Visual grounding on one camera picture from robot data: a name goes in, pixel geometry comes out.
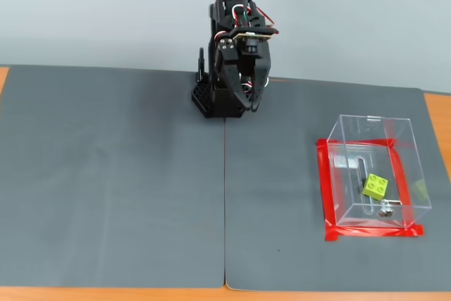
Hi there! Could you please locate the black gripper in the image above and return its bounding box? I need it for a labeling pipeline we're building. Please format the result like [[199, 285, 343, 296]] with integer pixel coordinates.
[[215, 37, 273, 113]]

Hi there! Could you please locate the green lego block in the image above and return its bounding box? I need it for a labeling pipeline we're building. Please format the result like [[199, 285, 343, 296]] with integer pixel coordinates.
[[362, 173, 390, 200]]

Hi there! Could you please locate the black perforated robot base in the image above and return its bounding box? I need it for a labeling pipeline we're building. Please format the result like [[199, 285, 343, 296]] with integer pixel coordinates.
[[190, 81, 245, 119]]

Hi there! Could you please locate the transparent acrylic box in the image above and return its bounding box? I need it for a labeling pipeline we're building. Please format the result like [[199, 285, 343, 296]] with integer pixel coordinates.
[[326, 113, 433, 230]]

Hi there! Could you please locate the black table clamp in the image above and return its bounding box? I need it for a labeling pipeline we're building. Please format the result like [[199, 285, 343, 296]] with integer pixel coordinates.
[[195, 46, 208, 82]]

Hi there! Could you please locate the dark gray foam mat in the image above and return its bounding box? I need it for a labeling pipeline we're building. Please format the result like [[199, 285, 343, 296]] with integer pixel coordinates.
[[223, 77, 451, 293], [0, 64, 226, 288]]

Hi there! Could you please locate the red tape strip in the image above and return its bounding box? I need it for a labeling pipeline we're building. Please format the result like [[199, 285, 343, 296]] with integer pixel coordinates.
[[387, 144, 416, 230], [316, 137, 340, 242], [323, 223, 425, 242], [316, 137, 401, 149]]

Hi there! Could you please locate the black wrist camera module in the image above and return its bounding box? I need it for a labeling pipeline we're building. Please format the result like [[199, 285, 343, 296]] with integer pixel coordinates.
[[231, 31, 277, 56]]

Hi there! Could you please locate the red black servo wire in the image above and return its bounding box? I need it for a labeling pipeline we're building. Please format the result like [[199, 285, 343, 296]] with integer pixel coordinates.
[[252, 6, 280, 31]]

